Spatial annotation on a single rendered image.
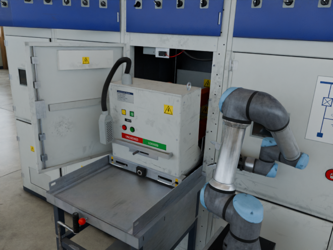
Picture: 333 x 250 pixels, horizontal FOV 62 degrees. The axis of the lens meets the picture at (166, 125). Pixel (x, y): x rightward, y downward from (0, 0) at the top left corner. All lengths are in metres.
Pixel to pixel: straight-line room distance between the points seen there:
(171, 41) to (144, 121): 0.49
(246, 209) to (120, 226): 0.56
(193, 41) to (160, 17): 0.24
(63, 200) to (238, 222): 0.87
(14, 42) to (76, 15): 1.04
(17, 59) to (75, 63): 1.18
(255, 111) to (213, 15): 0.69
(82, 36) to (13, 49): 0.88
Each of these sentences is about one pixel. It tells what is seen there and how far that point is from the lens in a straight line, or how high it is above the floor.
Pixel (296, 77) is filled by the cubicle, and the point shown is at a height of 1.48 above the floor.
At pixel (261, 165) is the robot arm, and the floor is 1.06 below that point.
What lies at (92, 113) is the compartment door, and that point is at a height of 1.14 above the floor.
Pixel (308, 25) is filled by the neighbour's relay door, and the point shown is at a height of 1.71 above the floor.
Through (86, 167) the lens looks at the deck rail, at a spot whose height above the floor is 0.87.
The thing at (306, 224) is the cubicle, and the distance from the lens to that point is 1.70.
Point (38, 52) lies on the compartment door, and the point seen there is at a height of 1.52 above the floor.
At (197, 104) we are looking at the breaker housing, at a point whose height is 1.28.
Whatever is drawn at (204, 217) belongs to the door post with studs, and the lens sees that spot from 1.92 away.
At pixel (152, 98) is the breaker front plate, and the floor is 1.32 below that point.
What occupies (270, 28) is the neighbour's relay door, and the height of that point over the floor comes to 1.70.
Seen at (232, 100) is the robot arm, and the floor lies 1.42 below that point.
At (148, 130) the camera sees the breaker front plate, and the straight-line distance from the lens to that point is 1.57.
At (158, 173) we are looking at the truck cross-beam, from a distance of 1.63.
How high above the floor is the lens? 1.65
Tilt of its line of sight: 18 degrees down
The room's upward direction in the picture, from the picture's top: 3 degrees clockwise
